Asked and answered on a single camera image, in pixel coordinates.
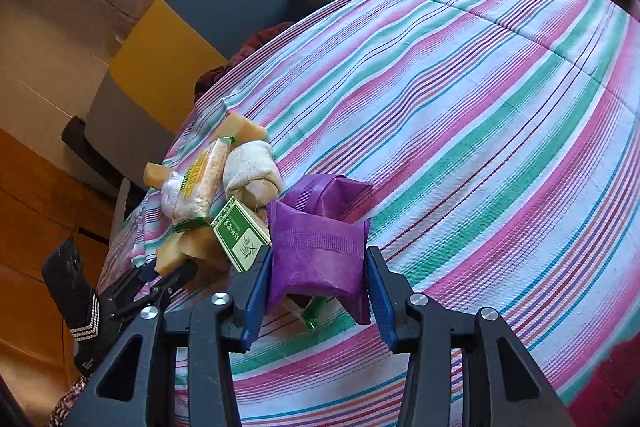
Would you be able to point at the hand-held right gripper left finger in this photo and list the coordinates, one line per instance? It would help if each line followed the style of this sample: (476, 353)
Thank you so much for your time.
(256, 294)

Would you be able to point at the purple tissue packet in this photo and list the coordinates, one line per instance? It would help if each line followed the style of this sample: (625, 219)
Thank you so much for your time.
(330, 192)
(315, 257)

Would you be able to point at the green and white box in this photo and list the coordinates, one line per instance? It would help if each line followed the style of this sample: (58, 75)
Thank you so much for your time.
(237, 232)

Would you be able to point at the small yellow sponge block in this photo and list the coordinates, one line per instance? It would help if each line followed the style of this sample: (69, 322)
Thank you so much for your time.
(155, 174)

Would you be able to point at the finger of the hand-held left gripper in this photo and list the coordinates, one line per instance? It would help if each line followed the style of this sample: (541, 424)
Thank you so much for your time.
(175, 278)
(145, 273)

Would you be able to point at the white tube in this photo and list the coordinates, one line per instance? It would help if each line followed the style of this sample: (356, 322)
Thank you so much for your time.
(121, 207)

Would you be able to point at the dark red cloth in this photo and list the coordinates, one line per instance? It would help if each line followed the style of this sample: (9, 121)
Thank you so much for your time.
(260, 39)

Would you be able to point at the yellow cracker packet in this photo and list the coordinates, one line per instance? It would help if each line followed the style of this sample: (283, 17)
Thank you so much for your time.
(200, 187)

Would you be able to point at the striped bedsheet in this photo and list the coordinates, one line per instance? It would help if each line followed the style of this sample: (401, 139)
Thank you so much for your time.
(450, 107)

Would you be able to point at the floral patterned pants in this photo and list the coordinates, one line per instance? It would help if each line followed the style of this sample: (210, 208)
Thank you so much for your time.
(67, 404)

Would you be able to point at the plastic white roll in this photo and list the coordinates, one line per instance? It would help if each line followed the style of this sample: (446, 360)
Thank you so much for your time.
(171, 192)

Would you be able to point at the small green wrapped packet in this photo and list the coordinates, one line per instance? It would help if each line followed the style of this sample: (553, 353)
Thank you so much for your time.
(314, 319)

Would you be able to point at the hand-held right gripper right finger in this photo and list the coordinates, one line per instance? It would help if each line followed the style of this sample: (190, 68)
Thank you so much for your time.
(380, 302)

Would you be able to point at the long curved yellow sponge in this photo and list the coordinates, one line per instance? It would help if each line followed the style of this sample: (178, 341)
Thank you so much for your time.
(175, 252)

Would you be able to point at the white bandage roll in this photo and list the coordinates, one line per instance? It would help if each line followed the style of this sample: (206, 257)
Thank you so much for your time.
(247, 167)

